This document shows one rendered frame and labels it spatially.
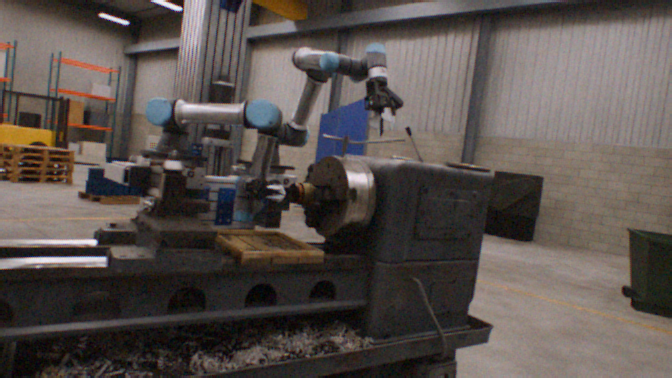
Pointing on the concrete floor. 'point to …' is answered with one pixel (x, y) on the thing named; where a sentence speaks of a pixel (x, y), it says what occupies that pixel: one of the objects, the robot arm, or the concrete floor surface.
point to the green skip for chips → (650, 272)
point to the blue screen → (340, 123)
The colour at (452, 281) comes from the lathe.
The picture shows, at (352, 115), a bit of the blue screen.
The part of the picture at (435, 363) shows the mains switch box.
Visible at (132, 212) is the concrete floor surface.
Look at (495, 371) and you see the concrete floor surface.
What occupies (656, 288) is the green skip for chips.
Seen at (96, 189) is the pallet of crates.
